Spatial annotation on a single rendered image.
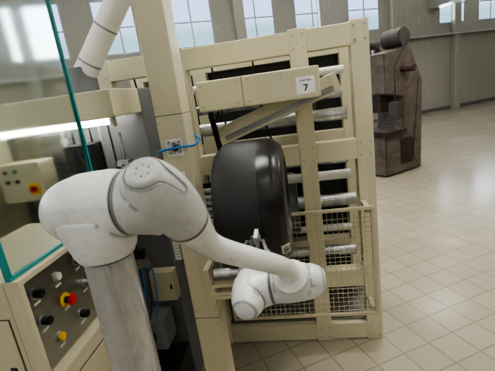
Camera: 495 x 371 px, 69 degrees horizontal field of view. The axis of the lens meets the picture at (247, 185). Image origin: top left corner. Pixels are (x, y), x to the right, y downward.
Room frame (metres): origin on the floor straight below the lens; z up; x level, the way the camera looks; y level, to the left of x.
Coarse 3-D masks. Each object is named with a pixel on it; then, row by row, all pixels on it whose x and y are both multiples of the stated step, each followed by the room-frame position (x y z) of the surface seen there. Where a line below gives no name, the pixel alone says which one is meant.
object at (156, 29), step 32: (160, 0) 1.61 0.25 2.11; (160, 32) 1.61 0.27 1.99; (160, 64) 1.62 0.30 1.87; (160, 96) 1.62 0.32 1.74; (160, 128) 1.62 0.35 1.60; (192, 128) 1.72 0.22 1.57; (192, 160) 1.63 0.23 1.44; (192, 256) 1.62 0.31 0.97; (192, 288) 1.62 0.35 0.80; (224, 320) 1.69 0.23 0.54; (224, 352) 1.61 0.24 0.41
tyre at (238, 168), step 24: (240, 144) 1.60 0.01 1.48; (264, 144) 1.55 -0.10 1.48; (216, 168) 1.50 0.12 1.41; (240, 168) 1.45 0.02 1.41; (264, 168) 1.43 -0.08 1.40; (216, 192) 1.42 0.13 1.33; (240, 192) 1.39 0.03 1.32; (264, 192) 1.37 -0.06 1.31; (288, 192) 1.83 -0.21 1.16; (216, 216) 1.40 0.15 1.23; (240, 216) 1.36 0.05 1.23; (264, 216) 1.35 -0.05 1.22; (288, 216) 1.42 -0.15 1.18; (240, 240) 1.37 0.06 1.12; (264, 240) 1.36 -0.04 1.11; (288, 240) 1.40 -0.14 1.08
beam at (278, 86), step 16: (224, 80) 1.84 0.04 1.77; (240, 80) 1.83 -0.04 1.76; (256, 80) 1.82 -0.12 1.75; (272, 80) 1.80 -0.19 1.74; (288, 80) 1.79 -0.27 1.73; (208, 96) 1.85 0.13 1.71; (224, 96) 1.84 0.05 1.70; (240, 96) 1.83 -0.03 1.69; (256, 96) 1.82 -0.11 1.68; (272, 96) 1.81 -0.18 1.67; (288, 96) 1.79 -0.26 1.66; (304, 96) 1.78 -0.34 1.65
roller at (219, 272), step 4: (220, 268) 1.55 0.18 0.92; (224, 268) 1.54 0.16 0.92; (228, 268) 1.53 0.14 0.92; (232, 268) 1.53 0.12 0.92; (236, 268) 1.52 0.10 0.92; (212, 272) 1.53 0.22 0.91; (216, 272) 1.53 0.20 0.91; (220, 272) 1.52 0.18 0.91; (224, 272) 1.52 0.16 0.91; (228, 272) 1.52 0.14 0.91; (232, 272) 1.51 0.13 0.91; (236, 272) 1.51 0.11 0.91; (216, 276) 1.52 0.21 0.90; (220, 276) 1.52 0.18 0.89; (224, 276) 1.52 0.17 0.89; (228, 276) 1.52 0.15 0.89; (232, 276) 1.52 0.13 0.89
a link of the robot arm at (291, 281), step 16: (208, 224) 0.70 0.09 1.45; (192, 240) 0.68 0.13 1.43; (208, 240) 0.72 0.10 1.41; (224, 240) 0.79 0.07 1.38; (208, 256) 0.76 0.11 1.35; (224, 256) 0.78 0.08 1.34; (240, 256) 0.80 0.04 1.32; (256, 256) 0.83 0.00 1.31; (272, 256) 0.86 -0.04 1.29; (272, 272) 0.85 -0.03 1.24; (288, 272) 0.87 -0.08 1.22; (304, 272) 0.93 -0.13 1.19; (320, 272) 0.94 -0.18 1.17; (272, 288) 0.95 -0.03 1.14; (288, 288) 0.90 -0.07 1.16; (304, 288) 0.91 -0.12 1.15; (320, 288) 0.92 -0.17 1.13
